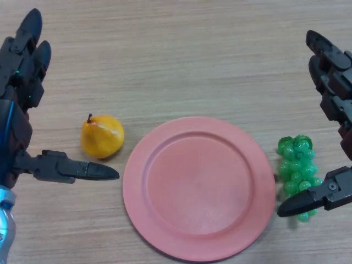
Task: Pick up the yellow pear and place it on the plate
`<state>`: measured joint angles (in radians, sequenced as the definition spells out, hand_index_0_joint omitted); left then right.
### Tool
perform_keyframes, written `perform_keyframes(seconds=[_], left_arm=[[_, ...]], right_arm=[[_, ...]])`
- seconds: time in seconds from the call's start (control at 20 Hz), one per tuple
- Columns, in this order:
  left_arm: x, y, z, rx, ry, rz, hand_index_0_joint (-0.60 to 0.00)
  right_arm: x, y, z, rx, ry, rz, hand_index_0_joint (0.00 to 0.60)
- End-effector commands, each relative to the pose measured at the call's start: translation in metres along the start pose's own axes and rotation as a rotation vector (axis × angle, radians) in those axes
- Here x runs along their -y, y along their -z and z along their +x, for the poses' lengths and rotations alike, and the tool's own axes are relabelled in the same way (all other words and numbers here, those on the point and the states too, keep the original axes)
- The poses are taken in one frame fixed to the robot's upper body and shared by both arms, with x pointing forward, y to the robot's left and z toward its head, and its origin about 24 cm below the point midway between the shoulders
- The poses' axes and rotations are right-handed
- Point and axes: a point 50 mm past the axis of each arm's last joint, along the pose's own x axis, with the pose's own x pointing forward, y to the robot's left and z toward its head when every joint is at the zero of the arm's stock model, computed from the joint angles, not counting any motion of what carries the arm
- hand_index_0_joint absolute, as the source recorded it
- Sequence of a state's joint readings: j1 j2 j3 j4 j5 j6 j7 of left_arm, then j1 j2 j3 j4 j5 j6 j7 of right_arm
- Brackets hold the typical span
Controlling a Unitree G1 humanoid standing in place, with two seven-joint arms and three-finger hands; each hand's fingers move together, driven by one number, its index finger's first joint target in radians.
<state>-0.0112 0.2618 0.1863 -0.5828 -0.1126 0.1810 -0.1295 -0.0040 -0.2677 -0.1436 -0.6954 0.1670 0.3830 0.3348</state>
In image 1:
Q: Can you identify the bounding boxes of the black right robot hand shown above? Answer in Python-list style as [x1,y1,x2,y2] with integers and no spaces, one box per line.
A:
[277,30,352,218]

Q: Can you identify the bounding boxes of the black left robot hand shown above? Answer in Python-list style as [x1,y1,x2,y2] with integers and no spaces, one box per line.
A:
[0,8,120,190]

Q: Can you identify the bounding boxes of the yellow pear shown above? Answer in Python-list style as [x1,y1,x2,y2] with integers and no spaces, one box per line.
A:
[80,113,125,160]

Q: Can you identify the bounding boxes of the pink round plate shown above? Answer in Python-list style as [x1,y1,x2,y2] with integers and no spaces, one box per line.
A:
[122,115,277,262]

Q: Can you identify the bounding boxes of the green plastic grape bunch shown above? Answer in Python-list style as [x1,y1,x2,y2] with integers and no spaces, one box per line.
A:
[276,134,324,224]

